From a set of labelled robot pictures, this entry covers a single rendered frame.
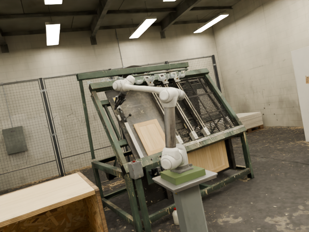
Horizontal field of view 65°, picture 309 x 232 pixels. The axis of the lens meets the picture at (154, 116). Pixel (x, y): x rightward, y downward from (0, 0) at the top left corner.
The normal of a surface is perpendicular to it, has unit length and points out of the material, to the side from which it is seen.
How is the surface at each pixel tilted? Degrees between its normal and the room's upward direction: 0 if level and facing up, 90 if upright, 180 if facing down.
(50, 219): 90
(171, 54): 90
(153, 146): 60
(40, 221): 90
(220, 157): 90
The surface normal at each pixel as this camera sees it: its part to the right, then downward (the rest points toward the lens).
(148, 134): 0.35, -0.54
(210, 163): 0.52, -0.06
